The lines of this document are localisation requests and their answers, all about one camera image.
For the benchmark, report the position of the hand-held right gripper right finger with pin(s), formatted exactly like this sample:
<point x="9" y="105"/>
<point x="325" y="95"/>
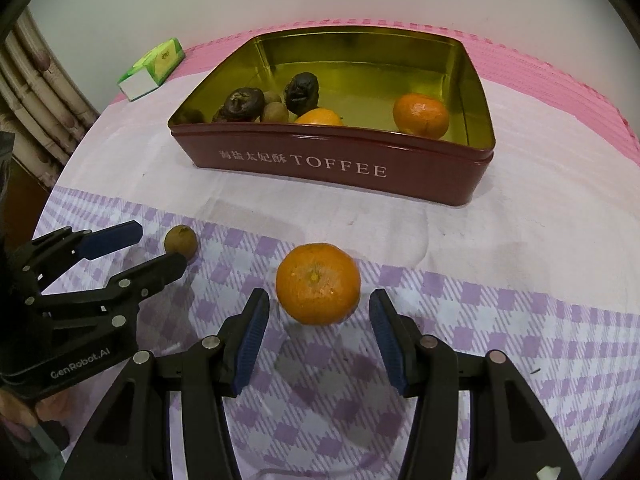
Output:
<point x="390" y="350"/>

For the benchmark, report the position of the large orange tangerine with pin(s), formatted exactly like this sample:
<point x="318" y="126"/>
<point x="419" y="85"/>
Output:
<point x="318" y="283"/>

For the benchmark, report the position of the red metal tin box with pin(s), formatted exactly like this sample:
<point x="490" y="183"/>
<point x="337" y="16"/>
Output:
<point x="350" y="170"/>

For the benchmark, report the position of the dark brown water chestnut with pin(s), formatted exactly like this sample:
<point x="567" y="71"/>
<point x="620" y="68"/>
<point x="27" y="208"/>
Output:
<point x="243" y="102"/>
<point x="220" y="116"/>

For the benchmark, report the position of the brown longan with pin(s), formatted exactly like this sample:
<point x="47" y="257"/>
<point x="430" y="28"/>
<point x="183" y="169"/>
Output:
<point x="273" y="97"/>
<point x="179" y="239"/>

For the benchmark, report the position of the white paper scrap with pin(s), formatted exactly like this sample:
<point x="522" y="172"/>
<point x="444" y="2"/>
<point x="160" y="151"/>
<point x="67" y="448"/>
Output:
<point x="548" y="473"/>

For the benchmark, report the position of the pink and purple checked tablecloth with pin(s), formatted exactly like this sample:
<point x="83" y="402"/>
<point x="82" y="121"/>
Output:
<point x="500" y="240"/>

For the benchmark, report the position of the person's left hand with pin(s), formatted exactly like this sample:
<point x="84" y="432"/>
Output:
<point x="20" y="410"/>

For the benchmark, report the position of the beige patterned curtain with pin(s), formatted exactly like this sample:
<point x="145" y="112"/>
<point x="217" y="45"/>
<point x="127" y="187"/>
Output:
<point x="45" y="95"/>

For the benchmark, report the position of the kiwi in tin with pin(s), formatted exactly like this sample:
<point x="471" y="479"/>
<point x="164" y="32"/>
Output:
<point x="274" y="112"/>

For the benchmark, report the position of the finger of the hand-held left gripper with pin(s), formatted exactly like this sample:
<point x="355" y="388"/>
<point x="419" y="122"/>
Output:
<point x="110" y="239"/>
<point x="150" y="272"/>

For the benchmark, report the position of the green tissue box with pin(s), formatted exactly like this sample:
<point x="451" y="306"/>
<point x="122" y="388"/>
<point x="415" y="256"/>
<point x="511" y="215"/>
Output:
<point x="150" y="67"/>

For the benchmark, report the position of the small orange tangerine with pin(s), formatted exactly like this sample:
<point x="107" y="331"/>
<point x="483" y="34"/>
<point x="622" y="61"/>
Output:
<point x="320" y="118"/>

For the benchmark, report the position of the dark wrinkled dried date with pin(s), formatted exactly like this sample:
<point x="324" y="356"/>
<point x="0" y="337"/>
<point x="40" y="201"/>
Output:
<point x="300" y="91"/>

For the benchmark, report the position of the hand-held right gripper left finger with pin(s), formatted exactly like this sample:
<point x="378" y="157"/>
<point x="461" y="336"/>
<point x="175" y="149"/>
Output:
<point x="250" y="350"/>

